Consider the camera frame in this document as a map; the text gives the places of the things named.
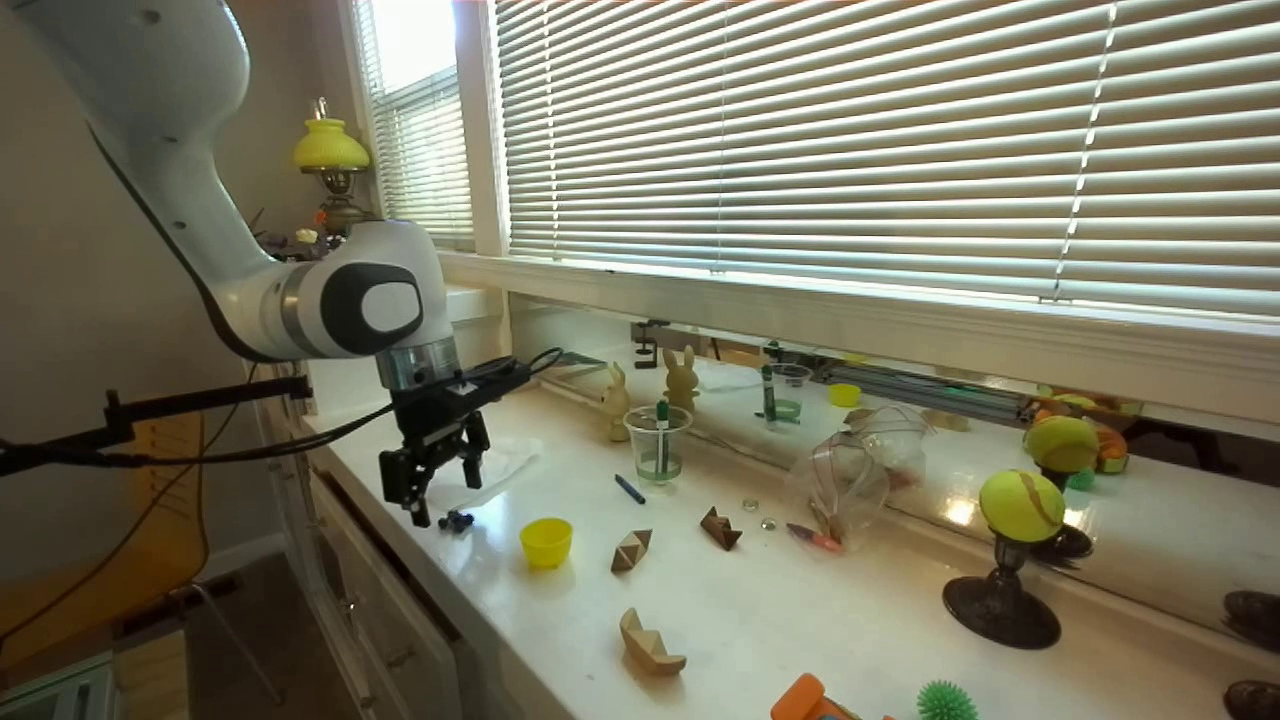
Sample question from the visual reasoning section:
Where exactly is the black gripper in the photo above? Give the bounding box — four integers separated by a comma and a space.
379, 377, 493, 532

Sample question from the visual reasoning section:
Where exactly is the yellow bunny toy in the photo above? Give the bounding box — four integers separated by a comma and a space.
591, 360, 639, 446

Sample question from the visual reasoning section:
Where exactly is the orange toy car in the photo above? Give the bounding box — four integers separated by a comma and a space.
769, 672, 855, 720

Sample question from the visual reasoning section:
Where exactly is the yellow plastic cup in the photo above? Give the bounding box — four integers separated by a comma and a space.
515, 510, 575, 580

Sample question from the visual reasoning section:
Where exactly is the white cabinet front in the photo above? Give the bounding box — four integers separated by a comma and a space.
297, 435, 534, 720

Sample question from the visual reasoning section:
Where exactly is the medium brown wooden block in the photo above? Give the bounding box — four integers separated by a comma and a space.
607, 522, 655, 580

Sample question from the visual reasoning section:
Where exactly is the clear plastic cup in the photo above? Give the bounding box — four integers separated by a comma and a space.
628, 403, 692, 487

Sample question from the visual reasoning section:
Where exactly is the green marker pen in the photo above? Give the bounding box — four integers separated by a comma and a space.
648, 394, 675, 477

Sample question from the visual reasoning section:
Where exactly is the light tan wooden block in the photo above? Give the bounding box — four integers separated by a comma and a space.
616, 603, 692, 681

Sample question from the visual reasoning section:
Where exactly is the small white window blind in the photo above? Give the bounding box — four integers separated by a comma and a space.
358, 64, 480, 248

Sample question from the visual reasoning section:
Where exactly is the yellow table lamp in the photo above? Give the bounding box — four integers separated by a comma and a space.
286, 94, 377, 243

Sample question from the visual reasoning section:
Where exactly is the red crayon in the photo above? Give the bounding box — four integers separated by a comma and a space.
780, 514, 848, 554

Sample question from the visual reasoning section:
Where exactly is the clear plastic bag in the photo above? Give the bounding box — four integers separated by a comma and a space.
783, 403, 937, 553

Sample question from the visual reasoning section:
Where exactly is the large white window blind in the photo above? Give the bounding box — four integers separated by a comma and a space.
493, 0, 1280, 323

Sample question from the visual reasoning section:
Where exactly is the green pom pom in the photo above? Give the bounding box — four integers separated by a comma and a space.
916, 681, 979, 720

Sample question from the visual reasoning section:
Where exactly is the yellow-green tennis ball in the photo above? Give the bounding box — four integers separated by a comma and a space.
974, 462, 1069, 548

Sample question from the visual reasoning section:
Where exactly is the dark brown figurine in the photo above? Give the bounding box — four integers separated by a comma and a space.
1221, 674, 1280, 720

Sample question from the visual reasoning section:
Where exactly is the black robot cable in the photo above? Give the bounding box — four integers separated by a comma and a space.
83, 125, 565, 471

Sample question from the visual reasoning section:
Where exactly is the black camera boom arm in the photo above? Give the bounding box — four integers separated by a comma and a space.
0, 370, 317, 480

